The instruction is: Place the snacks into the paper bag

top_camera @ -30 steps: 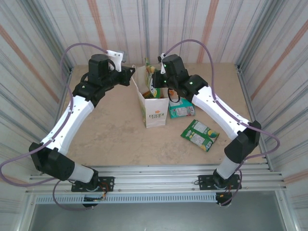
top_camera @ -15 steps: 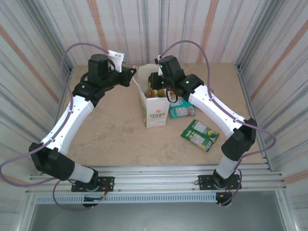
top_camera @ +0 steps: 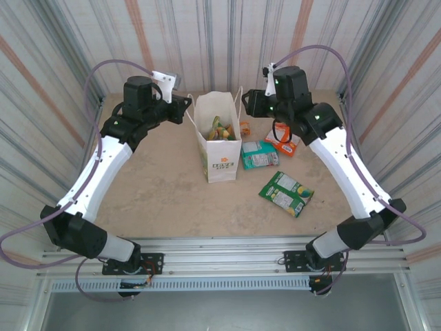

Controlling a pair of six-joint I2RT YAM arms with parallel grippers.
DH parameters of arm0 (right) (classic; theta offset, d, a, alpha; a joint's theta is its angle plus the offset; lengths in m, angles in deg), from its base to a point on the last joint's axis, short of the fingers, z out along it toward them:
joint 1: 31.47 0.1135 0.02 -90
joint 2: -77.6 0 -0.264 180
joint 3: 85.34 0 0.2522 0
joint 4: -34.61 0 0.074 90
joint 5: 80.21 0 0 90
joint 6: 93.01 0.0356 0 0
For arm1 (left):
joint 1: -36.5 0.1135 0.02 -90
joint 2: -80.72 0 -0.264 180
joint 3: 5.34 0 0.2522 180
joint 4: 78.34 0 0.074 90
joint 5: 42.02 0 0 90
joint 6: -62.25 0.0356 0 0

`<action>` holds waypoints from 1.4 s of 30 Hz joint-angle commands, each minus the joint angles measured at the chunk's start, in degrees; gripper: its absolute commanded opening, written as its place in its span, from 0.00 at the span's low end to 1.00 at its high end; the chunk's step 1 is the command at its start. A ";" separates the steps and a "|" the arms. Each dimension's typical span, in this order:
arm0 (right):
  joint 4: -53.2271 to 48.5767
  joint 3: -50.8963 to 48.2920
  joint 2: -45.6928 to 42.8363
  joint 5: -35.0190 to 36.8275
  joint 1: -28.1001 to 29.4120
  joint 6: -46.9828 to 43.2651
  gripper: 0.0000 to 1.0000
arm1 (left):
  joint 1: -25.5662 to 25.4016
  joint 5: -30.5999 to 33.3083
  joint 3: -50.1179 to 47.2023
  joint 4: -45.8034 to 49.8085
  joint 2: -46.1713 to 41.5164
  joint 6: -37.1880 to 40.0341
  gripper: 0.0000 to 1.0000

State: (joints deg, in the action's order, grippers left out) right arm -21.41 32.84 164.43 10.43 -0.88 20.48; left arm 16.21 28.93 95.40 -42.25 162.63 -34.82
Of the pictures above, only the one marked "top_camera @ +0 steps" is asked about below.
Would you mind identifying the orange and white snack packet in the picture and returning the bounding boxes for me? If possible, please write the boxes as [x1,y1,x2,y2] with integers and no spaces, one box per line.
[264,122,301,158]

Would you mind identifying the teal snack packet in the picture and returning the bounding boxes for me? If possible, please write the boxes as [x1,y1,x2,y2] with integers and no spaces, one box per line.
[240,140,280,170]

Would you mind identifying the white paper bag with handles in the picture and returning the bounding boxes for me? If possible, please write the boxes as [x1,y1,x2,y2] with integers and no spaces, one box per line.
[185,86,244,184]

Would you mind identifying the green snack packet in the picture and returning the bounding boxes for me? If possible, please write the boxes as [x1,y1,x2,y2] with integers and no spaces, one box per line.
[258,171,315,219]

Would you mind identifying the black connector box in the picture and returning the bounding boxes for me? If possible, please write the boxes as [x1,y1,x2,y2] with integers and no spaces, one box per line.
[119,281,152,299]
[309,275,334,297]

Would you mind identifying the grey metal panel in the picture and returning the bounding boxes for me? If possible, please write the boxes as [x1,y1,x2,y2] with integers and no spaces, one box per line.
[37,274,414,331]

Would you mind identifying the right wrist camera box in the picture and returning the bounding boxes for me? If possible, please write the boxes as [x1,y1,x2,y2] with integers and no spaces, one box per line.
[263,62,279,97]

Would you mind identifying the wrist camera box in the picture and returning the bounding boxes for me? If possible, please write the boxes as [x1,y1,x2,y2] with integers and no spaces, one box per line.
[151,70,182,104]
[263,62,279,97]

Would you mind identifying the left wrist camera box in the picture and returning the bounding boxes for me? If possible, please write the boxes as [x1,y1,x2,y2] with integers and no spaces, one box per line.
[151,70,182,104]

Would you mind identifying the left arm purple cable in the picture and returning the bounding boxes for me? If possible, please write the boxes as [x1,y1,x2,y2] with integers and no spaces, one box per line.
[0,59,163,303]

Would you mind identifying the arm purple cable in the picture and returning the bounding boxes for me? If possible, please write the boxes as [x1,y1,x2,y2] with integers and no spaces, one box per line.
[275,44,428,297]
[0,59,163,303]

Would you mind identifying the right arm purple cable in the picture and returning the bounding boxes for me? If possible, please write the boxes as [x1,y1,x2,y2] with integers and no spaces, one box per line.
[275,44,428,297]

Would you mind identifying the aluminium mounting rail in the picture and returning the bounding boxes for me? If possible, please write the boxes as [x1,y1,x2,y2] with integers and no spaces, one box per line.
[36,236,413,279]

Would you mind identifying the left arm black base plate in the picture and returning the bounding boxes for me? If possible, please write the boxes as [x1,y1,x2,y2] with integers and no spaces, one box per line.
[101,252,165,276]

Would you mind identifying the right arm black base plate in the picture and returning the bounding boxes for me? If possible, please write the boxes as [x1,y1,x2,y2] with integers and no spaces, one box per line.
[283,250,347,273]

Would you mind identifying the slotted grey cable duct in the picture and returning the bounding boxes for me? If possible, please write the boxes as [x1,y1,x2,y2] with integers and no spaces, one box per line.
[50,278,311,293]

